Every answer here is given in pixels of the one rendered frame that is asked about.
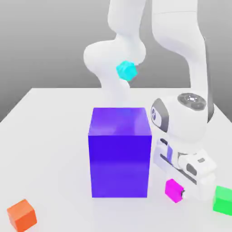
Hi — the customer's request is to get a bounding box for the small magenta cube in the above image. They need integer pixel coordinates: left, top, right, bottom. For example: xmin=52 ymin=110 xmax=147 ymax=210
xmin=164 ymin=178 xmax=185 ymax=204

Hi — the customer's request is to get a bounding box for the small cyan cube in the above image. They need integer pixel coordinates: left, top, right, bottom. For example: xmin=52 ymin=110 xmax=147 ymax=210
xmin=116 ymin=60 xmax=138 ymax=82

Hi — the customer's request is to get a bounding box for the small orange cube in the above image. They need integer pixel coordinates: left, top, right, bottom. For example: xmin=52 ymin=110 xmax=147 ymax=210
xmin=6 ymin=198 xmax=38 ymax=232

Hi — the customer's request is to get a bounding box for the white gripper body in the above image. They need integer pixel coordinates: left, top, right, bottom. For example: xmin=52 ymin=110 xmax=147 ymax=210
xmin=153 ymin=138 xmax=217 ymax=201

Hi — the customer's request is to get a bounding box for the large purple box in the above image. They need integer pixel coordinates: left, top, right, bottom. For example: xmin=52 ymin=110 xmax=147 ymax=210
xmin=88 ymin=107 xmax=152 ymax=198

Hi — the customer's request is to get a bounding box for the small green cube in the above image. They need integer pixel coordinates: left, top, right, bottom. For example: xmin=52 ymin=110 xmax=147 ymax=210
xmin=213 ymin=185 xmax=232 ymax=217

